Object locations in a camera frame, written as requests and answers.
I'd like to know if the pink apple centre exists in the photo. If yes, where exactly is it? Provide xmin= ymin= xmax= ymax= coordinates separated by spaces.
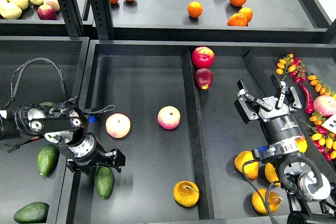
xmin=157 ymin=106 xmax=181 ymax=130

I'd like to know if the dark avocado bottom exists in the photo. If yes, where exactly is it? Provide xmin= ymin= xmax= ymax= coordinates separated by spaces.
xmin=13 ymin=202 xmax=49 ymax=223

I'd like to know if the yellow pear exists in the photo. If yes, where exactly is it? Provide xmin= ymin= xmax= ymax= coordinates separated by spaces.
xmin=173 ymin=180 xmax=200 ymax=207
xmin=234 ymin=151 xmax=259 ymax=180
xmin=265 ymin=163 xmax=281 ymax=186
xmin=296 ymin=135 xmax=308 ymax=153
xmin=251 ymin=188 xmax=282 ymax=215

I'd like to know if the black perforated left post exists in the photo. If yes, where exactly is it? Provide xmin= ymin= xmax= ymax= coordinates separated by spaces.
xmin=58 ymin=0 xmax=84 ymax=37

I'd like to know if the black middle bin tray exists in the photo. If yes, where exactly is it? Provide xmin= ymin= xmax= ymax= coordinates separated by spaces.
xmin=70 ymin=41 xmax=335 ymax=223

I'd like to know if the orange shelf behind front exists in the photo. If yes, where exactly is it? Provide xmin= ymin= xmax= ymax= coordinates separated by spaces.
xmin=239 ymin=7 xmax=253 ymax=22

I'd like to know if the white label card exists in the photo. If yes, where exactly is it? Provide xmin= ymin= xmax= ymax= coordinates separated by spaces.
xmin=322 ymin=114 xmax=336 ymax=134

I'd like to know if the green avocado standing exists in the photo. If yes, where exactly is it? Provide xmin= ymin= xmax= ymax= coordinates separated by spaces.
xmin=36 ymin=145 xmax=59 ymax=176

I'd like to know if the pink peach on shelf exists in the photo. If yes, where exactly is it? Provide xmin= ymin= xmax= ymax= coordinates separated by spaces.
xmin=44 ymin=0 xmax=60 ymax=12

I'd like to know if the cherry tomato bunch lower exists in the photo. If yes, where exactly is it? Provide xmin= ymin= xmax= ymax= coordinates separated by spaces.
xmin=300 ymin=110 xmax=336 ymax=162

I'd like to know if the black perforated shelf post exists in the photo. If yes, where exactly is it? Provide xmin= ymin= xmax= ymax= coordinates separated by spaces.
xmin=88 ymin=0 xmax=114 ymax=40

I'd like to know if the black left bin tray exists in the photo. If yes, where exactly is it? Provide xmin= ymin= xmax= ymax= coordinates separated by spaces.
xmin=1 ymin=36 xmax=88 ymax=223

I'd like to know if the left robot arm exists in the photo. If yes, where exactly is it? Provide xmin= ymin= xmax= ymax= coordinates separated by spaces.
xmin=1 ymin=57 xmax=125 ymax=173

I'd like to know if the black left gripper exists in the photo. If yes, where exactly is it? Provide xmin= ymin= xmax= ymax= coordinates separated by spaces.
xmin=66 ymin=140 xmax=125 ymax=176

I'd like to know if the bright red apple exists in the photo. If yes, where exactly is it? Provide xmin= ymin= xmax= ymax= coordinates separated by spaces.
xmin=192 ymin=47 xmax=215 ymax=69

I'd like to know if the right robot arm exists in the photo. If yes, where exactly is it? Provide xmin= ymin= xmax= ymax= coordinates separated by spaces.
xmin=234 ymin=80 xmax=335 ymax=223

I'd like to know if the red chili pepper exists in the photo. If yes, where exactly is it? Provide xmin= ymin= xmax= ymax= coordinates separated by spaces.
xmin=299 ymin=83 xmax=314 ymax=114

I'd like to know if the black bin divider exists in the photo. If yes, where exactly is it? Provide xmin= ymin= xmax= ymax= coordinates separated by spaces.
xmin=181 ymin=51 xmax=215 ymax=220

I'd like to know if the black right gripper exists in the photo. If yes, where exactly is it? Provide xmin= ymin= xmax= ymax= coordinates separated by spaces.
xmin=234 ymin=74 xmax=302 ymax=143

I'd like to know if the red apple on shelf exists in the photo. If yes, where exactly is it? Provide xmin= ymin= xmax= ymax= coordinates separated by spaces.
xmin=37 ymin=4 xmax=57 ymax=20

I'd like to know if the yellow pear bottom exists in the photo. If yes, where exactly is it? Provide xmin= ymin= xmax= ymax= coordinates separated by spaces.
xmin=251 ymin=188 xmax=282 ymax=215

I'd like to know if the dark green avocado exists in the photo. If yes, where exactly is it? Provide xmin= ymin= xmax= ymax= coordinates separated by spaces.
xmin=94 ymin=166 xmax=114 ymax=199

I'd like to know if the pink apple right bin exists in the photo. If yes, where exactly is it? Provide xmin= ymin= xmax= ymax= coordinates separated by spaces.
xmin=313 ymin=95 xmax=335 ymax=117

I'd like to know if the pink apple left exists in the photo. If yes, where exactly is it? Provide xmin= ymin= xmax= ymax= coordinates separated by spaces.
xmin=106 ymin=113 xmax=131 ymax=138

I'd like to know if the black bin tray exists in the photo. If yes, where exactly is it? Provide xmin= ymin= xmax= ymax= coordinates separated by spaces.
xmin=70 ymin=41 xmax=335 ymax=223
xmin=1 ymin=36 xmax=88 ymax=223

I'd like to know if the black diagonal divider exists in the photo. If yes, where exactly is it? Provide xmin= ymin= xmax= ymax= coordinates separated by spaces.
xmin=243 ymin=52 xmax=335 ymax=182

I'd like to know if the cherry tomato bunch upper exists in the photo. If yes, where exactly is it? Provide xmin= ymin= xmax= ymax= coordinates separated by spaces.
xmin=276 ymin=54 xmax=307 ymax=83

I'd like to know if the dark red apple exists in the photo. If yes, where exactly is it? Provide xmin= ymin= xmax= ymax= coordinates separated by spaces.
xmin=194 ymin=68 xmax=213 ymax=90

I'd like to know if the black upper left shelf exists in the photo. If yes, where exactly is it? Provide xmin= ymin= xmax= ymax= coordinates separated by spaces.
xmin=0 ymin=0 xmax=95 ymax=37

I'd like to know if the orange cherry tomato bunch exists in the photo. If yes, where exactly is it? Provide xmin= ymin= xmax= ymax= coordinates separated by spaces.
xmin=307 ymin=74 xmax=335 ymax=99

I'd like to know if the green avocado top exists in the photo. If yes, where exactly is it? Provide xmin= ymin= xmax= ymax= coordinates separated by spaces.
xmin=39 ymin=102 xmax=56 ymax=107

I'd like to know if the pink apple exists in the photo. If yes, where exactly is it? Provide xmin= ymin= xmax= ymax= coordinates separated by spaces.
xmin=157 ymin=106 xmax=181 ymax=130
xmin=106 ymin=113 xmax=131 ymax=138

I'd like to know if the black shelf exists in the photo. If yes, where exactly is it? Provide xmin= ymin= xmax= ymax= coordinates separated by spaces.
xmin=111 ymin=0 xmax=335 ymax=44
xmin=0 ymin=0 xmax=95 ymax=37

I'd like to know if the orange shelf centre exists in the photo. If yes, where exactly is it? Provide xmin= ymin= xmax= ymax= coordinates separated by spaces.
xmin=187 ymin=2 xmax=203 ymax=18

